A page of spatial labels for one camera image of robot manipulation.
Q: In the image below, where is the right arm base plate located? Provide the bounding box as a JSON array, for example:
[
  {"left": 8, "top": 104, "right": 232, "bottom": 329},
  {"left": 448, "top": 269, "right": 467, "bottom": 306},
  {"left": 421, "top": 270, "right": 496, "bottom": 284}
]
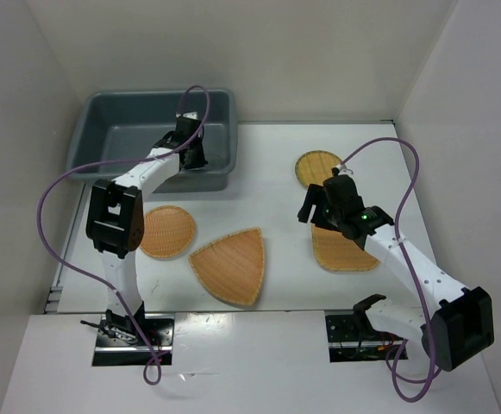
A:
[{"left": 324, "top": 312, "right": 403, "bottom": 363}]

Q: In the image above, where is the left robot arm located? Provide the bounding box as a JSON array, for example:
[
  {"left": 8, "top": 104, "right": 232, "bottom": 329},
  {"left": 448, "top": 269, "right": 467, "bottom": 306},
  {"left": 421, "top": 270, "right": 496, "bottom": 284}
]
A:
[{"left": 85, "top": 112, "right": 207, "bottom": 345}]

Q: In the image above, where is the round orange woven tray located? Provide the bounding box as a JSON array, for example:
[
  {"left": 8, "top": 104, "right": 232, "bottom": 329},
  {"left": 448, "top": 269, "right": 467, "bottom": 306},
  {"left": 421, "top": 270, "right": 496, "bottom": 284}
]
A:
[{"left": 140, "top": 205, "right": 196, "bottom": 259}]

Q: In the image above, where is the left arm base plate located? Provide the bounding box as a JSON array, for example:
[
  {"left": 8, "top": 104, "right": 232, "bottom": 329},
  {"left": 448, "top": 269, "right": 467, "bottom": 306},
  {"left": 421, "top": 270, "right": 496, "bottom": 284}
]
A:
[{"left": 80, "top": 313, "right": 174, "bottom": 367}]

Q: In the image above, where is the triangular orange woven tray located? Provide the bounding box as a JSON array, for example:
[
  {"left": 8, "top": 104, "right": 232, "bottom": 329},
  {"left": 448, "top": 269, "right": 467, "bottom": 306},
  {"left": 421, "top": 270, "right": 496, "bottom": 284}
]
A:
[{"left": 189, "top": 228, "right": 266, "bottom": 307}]

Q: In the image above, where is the rounded tan woven tray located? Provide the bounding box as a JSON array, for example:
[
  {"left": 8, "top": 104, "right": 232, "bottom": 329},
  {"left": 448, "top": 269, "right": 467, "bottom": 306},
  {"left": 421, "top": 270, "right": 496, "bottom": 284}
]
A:
[{"left": 311, "top": 224, "right": 379, "bottom": 272}]

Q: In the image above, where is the round yellow-green woven tray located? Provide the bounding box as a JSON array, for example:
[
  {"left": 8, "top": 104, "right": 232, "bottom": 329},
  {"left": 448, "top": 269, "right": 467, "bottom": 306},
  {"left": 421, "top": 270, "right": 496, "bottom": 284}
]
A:
[{"left": 294, "top": 150, "right": 341, "bottom": 188}]

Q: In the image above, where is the grey plastic bin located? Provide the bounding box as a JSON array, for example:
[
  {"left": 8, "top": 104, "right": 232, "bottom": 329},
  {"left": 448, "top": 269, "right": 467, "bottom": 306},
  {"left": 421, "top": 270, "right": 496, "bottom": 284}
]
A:
[{"left": 66, "top": 89, "right": 238, "bottom": 193}]

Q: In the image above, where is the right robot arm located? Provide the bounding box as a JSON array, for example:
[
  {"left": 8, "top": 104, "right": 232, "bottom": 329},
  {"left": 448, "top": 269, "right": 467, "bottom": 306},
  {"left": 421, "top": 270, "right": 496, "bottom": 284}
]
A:
[{"left": 297, "top": 174, "right": 495, "bottom": 372}]

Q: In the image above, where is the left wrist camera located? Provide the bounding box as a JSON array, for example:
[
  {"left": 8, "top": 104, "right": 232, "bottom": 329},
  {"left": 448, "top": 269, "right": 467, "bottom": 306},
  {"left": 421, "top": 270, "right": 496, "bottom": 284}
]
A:
[{"left": 176, "top": 111, "right": 200, "bottom": 121}]

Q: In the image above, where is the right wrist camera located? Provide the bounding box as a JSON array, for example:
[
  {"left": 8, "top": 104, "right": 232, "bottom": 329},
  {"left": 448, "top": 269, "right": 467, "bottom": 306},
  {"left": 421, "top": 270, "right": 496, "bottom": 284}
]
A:
[{"left": 331, "top": 164, "right": 354, "bottom": 179}]

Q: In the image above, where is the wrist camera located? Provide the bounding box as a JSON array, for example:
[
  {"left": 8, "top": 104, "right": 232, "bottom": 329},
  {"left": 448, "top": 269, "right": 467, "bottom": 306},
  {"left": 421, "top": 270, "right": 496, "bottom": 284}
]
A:
[
  {"left": 176, "top": 111, "right": 200, "bottom": 121},
  {"left": 331, "top": 164, "right": 354, "bottom": 179}
]

